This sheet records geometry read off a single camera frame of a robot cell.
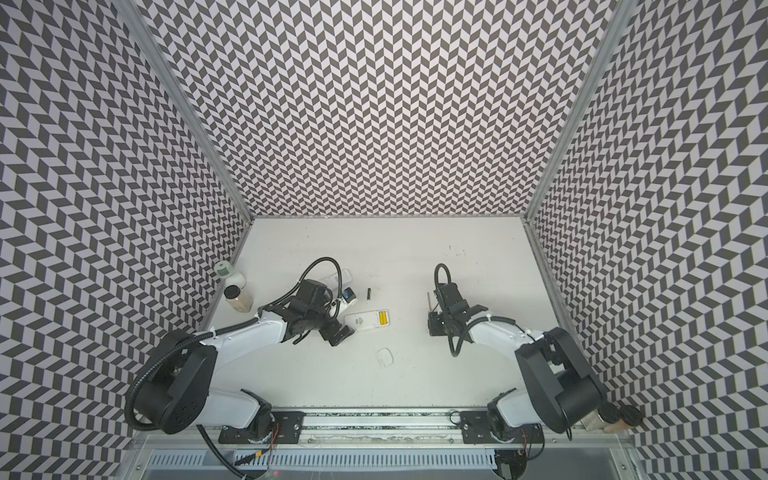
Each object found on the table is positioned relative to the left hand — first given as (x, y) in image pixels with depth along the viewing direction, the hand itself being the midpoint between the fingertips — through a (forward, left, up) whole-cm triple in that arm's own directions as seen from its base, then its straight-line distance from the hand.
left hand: (343, 319), depth 90 cm
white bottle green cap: (+12, +36, +7) cm, 38 cm away
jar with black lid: (+3, +30, +6) cm, 31 cm away
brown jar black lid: (-27, -72, +3) cm, 77 cm away
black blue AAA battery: (+9, -7, -1) cm, 12 cm away
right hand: (-3, -28, -3) cm, 29 cm away
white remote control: (+3, 0, +17) cm, 17 cm away
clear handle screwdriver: (+7, -27, -3) cm, 28 cm away
